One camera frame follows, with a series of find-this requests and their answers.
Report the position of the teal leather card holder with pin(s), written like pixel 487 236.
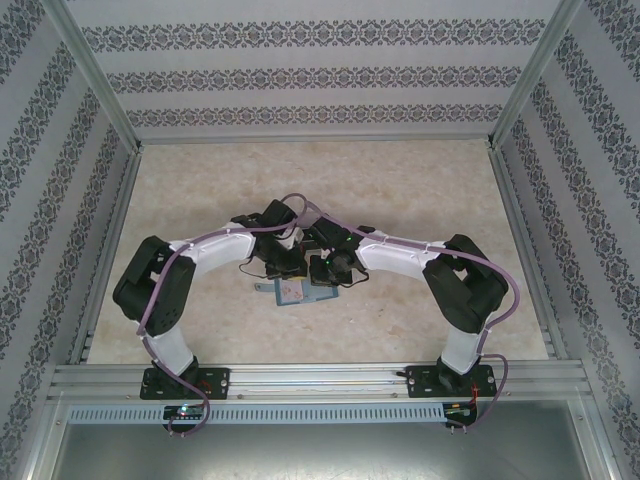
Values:
pixel 320 295

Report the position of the aluminium side rail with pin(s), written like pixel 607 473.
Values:
pixel 515 210

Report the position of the aluminium frame post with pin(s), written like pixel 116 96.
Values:
pixel 535 75
pixel 95 80

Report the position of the aluminium back rail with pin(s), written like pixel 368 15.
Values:
pixel 315 140

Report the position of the controller board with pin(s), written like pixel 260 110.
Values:
pixel 460 411
pixel 182 411

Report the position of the grey metal panel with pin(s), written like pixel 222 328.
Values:
pixel 320 450

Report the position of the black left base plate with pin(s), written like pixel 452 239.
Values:
pixel 220 382

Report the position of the left controller board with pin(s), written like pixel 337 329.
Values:
pixel 182 411

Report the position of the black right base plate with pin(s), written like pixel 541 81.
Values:
pixel 420 382

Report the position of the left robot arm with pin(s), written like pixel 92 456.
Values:
pixel 150 290

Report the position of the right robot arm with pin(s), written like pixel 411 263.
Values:
pixel 465 285

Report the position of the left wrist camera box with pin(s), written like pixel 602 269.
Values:
pixel 291 238

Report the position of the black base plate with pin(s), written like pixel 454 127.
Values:
pixel 420 382
pixel 220 382

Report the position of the right controller board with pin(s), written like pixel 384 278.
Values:
pixel 460 411

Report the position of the aluminium front rail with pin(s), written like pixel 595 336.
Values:
pixel 320 382

